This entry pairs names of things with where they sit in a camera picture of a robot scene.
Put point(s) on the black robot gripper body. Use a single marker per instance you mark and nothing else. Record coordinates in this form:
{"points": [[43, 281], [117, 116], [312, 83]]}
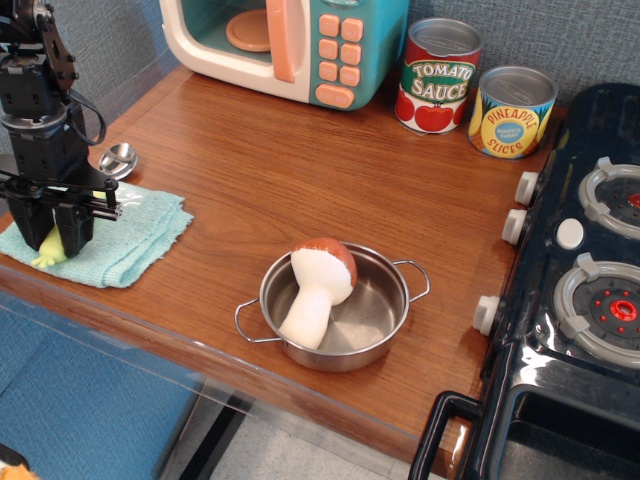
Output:
{"points": [[50, 159]]}

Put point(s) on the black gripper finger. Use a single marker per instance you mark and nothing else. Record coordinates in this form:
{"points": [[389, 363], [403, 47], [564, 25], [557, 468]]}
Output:
{"points": [[76, 226], [34, 220]]}

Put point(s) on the spoon with yellow-green handle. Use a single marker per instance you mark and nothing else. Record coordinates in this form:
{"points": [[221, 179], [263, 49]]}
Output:
{"points": [[117, 162]]}

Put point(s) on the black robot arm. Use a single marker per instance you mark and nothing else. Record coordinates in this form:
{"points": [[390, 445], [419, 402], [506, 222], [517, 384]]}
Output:
{"points": [[37, 75]]}

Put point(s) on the stainless steel pot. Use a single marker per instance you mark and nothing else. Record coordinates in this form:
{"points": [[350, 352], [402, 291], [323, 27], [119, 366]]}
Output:
{"points": [[362, 328]]}

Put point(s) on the light blue folded cloth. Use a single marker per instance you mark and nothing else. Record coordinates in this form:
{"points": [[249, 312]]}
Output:
{"points": [[150, 223]]}

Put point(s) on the toy mushroom brown cap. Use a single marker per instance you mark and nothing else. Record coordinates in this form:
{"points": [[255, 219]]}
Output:
{"points": [[326, 274]]}

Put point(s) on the toy microwave teal and cream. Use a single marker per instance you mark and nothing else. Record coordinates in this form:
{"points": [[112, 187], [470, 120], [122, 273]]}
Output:
{"points": [[333, 54]]}

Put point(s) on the tomato sauce can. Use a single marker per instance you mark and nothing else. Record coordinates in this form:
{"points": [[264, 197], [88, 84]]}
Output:
{"points": [[440, 62]]}

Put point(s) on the pineapple slices can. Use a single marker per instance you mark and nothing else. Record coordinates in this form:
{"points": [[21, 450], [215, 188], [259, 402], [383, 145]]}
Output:
{"points": [[512, 108]]}

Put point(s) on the black toy stove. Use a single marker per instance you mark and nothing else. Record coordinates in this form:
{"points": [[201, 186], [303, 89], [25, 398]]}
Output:
{"points": [[560, 397]]}

